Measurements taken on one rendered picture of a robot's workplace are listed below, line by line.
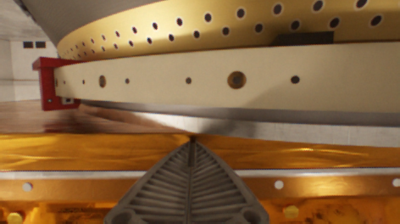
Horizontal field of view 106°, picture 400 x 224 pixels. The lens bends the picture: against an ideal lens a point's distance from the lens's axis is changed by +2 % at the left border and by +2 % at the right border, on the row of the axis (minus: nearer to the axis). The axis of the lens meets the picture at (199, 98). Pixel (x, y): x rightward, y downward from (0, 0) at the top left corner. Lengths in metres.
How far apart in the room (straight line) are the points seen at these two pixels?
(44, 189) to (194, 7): 0.28
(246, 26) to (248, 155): 0.15
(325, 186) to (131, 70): 0.27
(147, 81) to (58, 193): 0.18
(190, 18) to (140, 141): 0.15
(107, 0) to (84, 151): 0.19
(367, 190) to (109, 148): 0.33
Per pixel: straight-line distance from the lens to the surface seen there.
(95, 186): 0.25
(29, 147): 0.28
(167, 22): 0.20
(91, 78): 0.23
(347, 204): 0.30
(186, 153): 0.17
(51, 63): 0.33
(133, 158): 0.21
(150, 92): 0.16
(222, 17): 0.17
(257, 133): 0.18
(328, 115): 0.21
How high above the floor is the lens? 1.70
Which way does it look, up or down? 5 degrees up
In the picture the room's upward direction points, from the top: 180 degrees counter-clockwise
